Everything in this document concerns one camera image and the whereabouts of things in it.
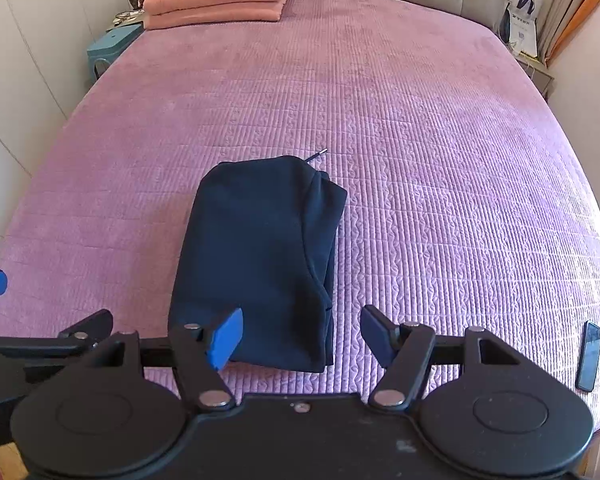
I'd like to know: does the white shopping bag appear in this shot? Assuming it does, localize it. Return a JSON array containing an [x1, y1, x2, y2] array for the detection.
[[503, 0, 540, 58]]

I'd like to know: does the grey bedside table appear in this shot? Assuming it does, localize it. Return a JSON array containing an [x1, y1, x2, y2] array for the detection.
[[515, 52, 555, 102]]

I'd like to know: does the teal stool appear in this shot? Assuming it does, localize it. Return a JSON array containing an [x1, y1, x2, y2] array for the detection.
[[86, 24, 146, 82]]

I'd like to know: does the beige curtain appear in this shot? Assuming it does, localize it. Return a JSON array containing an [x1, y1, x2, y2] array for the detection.
[[535, 0, 600, 69]]

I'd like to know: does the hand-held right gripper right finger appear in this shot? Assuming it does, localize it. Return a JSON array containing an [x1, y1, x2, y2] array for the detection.
[[360, 304, 524, 410]]

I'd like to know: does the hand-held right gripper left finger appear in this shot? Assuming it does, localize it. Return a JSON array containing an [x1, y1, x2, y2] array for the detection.
[[82, 307, 245, 411]]

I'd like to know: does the navy blue hoodie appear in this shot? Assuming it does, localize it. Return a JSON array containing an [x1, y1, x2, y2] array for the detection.
[[167, 149, 349, 374]]

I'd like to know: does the black smartphone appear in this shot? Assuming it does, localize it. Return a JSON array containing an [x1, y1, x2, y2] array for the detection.
[[575, 321, 600, 394]]

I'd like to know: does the purple quilted bedspread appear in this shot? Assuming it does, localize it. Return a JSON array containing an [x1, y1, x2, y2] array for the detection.
[[0, 0, 600, 441]]

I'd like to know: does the folded pink duvet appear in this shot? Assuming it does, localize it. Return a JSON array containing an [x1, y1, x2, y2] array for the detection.
[[141, 0, 297, 31]]

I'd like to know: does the cluttered bedside table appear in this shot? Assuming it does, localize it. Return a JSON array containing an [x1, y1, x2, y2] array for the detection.
[[105, 0, 148, 32]]

